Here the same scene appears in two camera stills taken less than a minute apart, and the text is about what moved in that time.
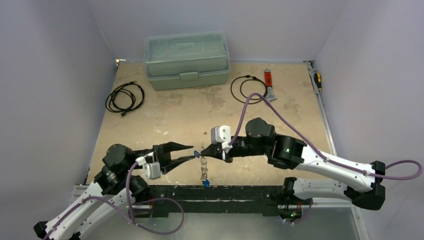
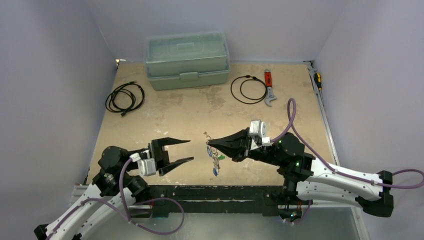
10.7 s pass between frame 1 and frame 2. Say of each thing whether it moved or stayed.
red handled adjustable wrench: stayed
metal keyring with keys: moved
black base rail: stayed
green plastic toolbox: stayed
